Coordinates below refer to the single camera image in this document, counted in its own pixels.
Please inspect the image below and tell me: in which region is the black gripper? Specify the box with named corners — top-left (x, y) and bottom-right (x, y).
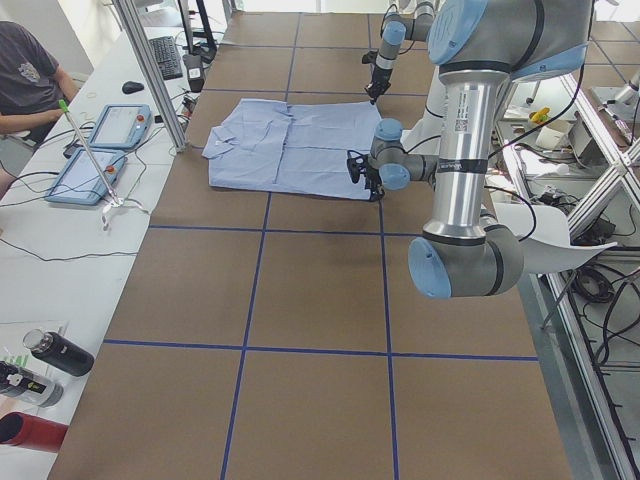
top-left (346, 150), bottom-right (385, 201)
top-left (362, 50), bottom-right (393, 104)

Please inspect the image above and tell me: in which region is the light blue striped shirt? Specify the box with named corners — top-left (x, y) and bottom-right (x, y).
top-left (202, 98), bottom-right (381, 200)

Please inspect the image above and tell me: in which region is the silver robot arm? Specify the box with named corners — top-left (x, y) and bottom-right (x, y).
top-left (346, 1), bottom-right (593, 298)
top-left (361, 1), bottom-right (439, 105)

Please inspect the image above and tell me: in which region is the white curved sheet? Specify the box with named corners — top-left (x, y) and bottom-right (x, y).
top-left (494, 203), bottom-right (617, 274)

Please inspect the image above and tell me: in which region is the black keyboard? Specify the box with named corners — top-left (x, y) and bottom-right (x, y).
top-left (149, 36), bottom-right (183, 80)

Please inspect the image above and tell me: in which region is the blue teach pendant far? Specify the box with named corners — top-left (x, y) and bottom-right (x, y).
top-left (88, 104), bottom-right (153, 150)

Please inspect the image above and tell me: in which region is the blue teach pendant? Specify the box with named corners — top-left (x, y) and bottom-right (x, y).
top-left (88, 104), bottom-right (153, 150)
top-left (45, 149), bottom-right (127, 206)

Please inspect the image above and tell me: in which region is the black computer mouse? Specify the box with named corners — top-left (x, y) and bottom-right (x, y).
top-left (121, 81), bottom-right (144, 95)

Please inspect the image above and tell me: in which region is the blue teach pendant near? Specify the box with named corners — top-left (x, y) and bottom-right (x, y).
top-left (45, 149), bottom-right (127, 206)

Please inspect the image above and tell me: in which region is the metal rod with green tip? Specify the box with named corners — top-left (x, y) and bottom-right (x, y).
top-left (58, 99), bottom-right (124, 207)

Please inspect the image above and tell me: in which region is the seated person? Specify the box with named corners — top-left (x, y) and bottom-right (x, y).
top-left (0, 20), bottom-right (81, 201)

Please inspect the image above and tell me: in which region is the black water bottle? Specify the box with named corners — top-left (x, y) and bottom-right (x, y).
top-left (23, 329), bottom-right (94, 377)

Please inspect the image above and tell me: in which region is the grey labelled bottle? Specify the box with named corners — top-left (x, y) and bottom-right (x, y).
top-left (1, 361), bottom-right (64, 408)

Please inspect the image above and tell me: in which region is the red cylinder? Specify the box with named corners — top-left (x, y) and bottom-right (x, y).
top-left (1, 412), bottom-right (68, 453)

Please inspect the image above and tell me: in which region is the aluminium frame post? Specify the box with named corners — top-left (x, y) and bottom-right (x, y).
top-left (113, 0), bottom-right (187, 153)

